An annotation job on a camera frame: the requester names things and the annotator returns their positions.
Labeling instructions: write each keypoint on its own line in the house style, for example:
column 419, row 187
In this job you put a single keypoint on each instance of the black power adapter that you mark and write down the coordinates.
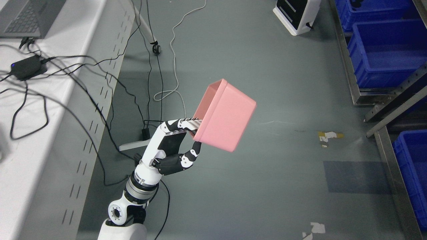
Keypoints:
column 28, row 68

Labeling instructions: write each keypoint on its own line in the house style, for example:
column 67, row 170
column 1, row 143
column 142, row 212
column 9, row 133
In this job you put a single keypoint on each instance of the blue bin top right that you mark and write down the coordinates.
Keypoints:
column 356, row 11

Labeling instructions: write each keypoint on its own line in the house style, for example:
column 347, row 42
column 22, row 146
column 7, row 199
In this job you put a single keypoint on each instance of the grey laptop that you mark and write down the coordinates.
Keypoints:
column 28, row 18

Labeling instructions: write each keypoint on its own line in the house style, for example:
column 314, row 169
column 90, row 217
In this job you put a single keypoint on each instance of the white black robot base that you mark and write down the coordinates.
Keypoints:
column 297, row 16

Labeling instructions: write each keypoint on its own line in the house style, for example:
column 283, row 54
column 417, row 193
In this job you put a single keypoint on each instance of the white desk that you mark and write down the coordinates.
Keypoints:
column 51, row 127

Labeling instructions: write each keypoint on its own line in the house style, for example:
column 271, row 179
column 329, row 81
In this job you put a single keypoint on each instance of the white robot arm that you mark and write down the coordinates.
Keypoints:
column 126, row 216

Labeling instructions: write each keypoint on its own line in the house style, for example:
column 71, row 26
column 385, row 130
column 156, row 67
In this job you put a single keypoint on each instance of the blue bin lower right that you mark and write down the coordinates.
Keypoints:
column 410, row 149

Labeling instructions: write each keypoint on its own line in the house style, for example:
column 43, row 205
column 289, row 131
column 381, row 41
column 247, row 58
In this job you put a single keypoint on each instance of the blue bin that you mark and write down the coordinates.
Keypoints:
column 356, row 11
column 410, row 149
column 385, row 53

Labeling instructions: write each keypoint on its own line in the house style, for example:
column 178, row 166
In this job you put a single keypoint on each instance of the pink plastic storage box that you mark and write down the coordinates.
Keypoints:
column 225, row 113

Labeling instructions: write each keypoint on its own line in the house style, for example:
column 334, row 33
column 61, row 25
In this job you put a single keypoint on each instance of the blue bin middle right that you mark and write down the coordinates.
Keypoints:
column 385, row 53

